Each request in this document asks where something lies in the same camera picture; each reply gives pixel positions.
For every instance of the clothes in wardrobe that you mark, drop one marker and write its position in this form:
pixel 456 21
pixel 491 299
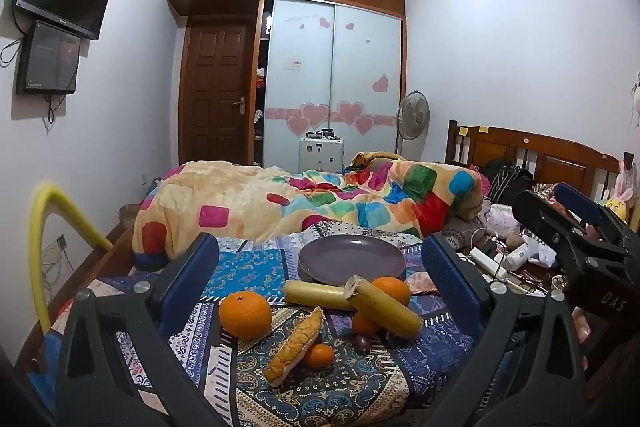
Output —
pixel 259 117

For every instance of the pomelo segment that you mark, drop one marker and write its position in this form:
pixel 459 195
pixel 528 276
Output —
pixel 292 347

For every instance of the white cylindrical device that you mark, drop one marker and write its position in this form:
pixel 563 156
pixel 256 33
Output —
pixel 487 262

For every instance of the white standing fan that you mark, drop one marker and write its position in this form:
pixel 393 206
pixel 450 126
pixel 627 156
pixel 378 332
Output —
pixel 412 114

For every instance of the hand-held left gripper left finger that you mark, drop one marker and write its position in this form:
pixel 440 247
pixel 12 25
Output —
pixel 197 267

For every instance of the dark purple passion fruit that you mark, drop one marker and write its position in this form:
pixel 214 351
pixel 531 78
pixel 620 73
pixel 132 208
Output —
pixel 361 343

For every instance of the grey patterned pillow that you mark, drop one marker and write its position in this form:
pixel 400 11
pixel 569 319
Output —
pixel 465 234

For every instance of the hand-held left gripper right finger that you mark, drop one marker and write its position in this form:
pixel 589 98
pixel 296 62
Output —
pixel 445 272

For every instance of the yellow-faced bunny plush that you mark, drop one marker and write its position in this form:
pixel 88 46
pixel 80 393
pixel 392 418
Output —
pixel 617 207

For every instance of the small black wall monitor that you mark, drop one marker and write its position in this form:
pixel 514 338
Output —
pixel 47 57

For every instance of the person's right hand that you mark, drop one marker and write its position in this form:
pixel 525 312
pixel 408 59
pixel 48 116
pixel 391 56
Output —
pixel 581 324

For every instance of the colourful patchwork blanket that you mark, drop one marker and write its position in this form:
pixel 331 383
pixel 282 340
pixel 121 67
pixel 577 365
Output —
pixel 225 202

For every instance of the large orange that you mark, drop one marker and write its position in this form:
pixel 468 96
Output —
pixel 245 314
pixel 392 289

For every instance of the pink white cloth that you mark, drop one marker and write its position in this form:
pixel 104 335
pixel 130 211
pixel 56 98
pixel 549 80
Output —
pixel 502 217

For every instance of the purple plate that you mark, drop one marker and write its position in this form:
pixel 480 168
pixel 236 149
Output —
pixel 350 259

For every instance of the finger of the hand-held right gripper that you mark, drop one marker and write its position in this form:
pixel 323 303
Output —
pixel 580 199
pixel 550 219

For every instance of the black backpack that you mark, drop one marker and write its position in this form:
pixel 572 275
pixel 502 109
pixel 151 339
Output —
pixel 505 184

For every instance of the yellow corn piece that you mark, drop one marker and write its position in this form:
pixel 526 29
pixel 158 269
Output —
pixel 385 312

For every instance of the yellow foam tube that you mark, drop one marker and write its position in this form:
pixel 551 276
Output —
pixel 37 257

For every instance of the pale sugarcane piece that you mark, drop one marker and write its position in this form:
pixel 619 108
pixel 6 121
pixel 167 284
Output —
pixel 310 293

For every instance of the small mandarin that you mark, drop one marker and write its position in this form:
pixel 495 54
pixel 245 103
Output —
pixel 320 356
pixel 362 324

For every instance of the white bottle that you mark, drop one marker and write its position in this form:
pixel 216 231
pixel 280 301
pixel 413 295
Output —
pixel 517 257

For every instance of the wooden bed headboard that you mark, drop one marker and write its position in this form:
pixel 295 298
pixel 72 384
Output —
pixel 550 167

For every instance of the wooden bed frame rail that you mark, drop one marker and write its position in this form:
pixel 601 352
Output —
pixel 107 259

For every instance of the brown wooden door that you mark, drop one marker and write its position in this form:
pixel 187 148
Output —
pixel 215 92

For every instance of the patterned bed sheet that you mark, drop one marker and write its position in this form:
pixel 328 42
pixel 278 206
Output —
pixel 310 387

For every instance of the white hard case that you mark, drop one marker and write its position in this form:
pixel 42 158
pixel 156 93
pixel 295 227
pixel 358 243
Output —
pixel 320 154

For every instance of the white wall socket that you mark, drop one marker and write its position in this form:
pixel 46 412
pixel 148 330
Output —
pixel 55 247

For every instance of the white wardrobe with hearts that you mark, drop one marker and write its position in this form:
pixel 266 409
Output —
pixel 300 57

